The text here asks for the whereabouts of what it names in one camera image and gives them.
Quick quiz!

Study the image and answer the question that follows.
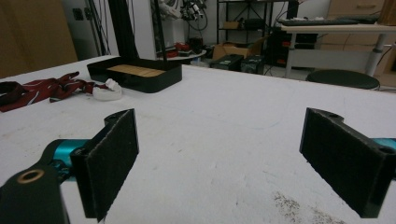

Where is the red striped necktie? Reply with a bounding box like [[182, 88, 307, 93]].
[[0, 71, 123, 113]]

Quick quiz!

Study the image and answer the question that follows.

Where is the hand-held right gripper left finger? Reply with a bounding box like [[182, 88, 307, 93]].
[[69, 107, 140, 222]]

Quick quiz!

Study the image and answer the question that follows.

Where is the wooden drawer cabinet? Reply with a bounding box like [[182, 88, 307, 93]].
[[319, 0, 396, 52]]

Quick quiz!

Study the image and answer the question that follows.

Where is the long black keyboard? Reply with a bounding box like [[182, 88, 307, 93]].
[[277, 18, 361, 27]]

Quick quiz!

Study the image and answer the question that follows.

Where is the open cardboard box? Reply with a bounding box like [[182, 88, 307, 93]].
[[212, 35, 269, 62]]

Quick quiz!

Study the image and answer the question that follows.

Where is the black aluminium frame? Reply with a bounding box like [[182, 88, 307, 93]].
[[107, 0, 140, 62]]

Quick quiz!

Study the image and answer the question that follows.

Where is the light wooden desk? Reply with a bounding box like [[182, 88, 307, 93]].
[[280, 22, 396, 78]]

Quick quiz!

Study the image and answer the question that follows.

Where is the computer tower with green label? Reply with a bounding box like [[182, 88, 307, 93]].
[[209, 53, 245, 72]]

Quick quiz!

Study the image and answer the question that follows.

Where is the black stand with wooden base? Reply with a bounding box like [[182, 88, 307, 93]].
[[87, 0, 183, 93]]

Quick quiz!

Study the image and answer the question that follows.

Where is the black equipment with red labels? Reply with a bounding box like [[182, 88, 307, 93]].
[[266, 28, 319, 68]]

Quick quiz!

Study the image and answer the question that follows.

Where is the round white table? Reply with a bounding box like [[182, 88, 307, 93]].
[[156, 49, 207, 62]]

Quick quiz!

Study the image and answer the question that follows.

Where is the black metal shelf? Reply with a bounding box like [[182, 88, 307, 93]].
[[217, 0, 301, 45]]

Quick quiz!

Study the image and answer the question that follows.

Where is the short black keyboard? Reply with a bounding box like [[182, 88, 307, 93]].
[[335, 14, 381, 24]]

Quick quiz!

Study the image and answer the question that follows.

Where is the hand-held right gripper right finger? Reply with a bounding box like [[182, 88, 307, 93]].
[[299, 107, 396, 218]]

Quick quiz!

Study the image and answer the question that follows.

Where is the brown wooden panel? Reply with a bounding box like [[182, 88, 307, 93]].
[[0, 0, 78, 79]]

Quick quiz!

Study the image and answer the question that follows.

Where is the round black stool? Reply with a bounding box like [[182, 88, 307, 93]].
[[305, 69, 381, 91]]

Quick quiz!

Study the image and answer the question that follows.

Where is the black computer tower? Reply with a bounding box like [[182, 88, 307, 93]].
[[240, 54, 266, 76]]

